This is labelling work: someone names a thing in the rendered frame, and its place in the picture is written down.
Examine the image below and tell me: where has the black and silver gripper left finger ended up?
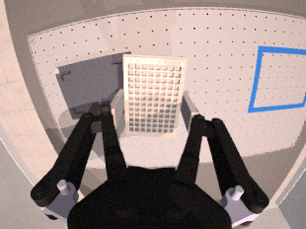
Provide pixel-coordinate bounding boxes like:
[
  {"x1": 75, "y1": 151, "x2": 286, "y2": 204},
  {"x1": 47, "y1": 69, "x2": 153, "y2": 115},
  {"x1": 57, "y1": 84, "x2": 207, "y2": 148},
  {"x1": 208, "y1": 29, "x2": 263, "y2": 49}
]
[{"x1": 31, "y1": 89, "x2": 137, "y2": 223}]

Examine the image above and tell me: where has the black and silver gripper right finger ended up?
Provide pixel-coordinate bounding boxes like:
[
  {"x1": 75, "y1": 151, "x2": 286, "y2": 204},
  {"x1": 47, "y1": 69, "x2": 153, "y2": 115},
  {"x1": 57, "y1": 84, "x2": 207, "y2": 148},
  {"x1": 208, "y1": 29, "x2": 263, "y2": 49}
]
[{"x1": 165, "y1": 92, "x2": 269, "y2": 227}]

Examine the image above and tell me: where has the white well plate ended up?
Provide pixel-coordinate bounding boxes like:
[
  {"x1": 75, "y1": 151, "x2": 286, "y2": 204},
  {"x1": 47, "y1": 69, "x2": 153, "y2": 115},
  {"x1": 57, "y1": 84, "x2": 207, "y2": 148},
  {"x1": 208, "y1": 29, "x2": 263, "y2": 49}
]
[{"x1": 123, "y1": 54, "x2": 187, "y2": 137}]

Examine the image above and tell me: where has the blue tape outline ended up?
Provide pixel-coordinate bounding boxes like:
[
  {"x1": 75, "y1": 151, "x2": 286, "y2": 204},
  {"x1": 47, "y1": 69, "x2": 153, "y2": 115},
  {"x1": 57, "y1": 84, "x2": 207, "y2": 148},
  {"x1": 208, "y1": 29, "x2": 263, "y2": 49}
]
[{"x1": 248, "y1": 46, "x2": 306, "y2": 113}]

